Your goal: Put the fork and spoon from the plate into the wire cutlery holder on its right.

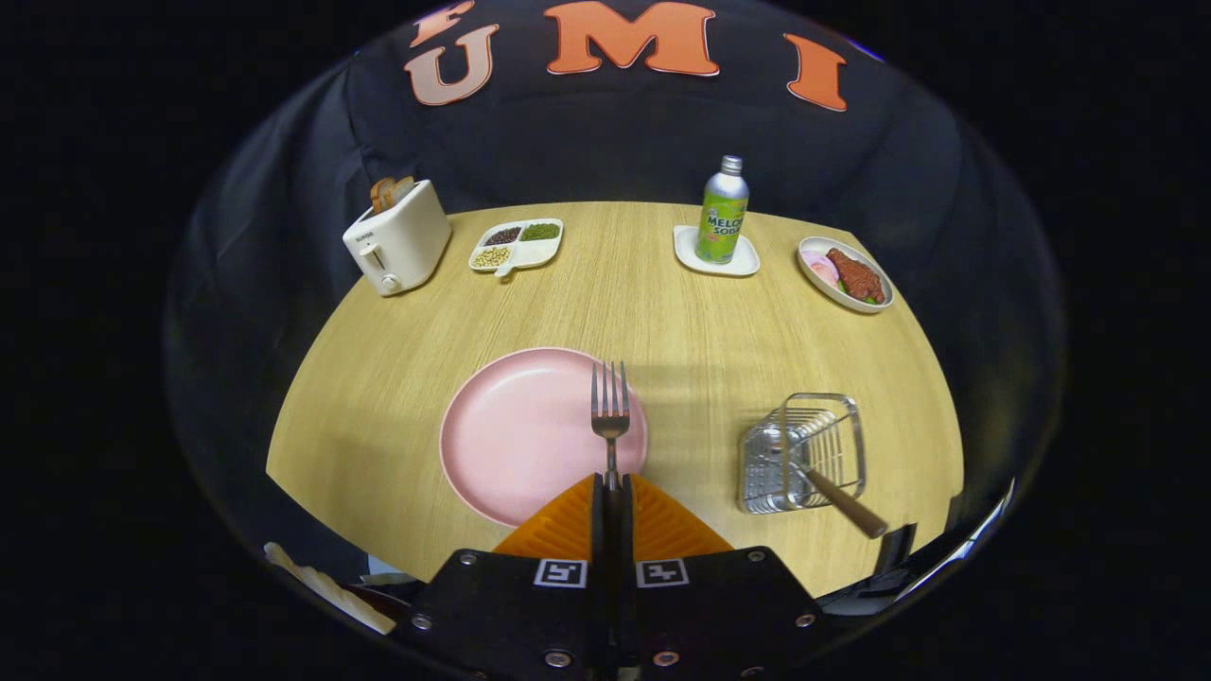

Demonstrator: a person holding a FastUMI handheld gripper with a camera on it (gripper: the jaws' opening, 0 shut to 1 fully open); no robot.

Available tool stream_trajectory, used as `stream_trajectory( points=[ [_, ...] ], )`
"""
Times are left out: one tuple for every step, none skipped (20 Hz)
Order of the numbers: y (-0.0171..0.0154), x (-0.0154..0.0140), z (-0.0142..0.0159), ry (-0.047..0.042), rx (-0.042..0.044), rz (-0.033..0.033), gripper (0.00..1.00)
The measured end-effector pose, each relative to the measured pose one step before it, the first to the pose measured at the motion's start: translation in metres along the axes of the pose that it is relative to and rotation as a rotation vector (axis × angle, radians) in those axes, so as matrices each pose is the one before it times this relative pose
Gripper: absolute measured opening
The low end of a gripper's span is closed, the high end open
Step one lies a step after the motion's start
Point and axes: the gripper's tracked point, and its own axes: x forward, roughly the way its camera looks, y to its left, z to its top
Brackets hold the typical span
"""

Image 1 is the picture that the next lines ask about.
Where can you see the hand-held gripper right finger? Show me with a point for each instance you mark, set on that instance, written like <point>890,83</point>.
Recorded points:
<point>719,605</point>

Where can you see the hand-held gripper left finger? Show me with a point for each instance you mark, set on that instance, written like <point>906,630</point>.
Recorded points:
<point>501,605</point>

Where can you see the white cloth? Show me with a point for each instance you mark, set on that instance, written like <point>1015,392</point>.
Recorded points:
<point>331,591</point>

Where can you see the pink round plate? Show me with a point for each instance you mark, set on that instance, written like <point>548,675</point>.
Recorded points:
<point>520,435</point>

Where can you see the white oval dish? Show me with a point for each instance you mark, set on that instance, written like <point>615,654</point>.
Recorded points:
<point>823,288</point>

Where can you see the pink ham slices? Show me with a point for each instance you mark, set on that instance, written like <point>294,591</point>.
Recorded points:
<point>821,270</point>

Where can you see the white divided dish with beans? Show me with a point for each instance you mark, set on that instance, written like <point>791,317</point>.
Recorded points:
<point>535,253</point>

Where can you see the white square coaster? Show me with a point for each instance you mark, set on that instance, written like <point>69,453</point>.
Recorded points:
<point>686,251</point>

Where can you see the red-brown meat piece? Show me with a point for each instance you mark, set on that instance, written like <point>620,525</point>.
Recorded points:
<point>856,276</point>

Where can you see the white toaster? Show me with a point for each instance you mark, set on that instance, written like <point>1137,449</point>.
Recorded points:
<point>402,246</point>

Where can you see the green soda bottle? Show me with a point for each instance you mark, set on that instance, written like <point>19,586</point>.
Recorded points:
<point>722,222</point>

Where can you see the brown toast slice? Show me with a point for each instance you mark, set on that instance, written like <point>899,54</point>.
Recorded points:
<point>381,194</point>
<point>402,189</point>

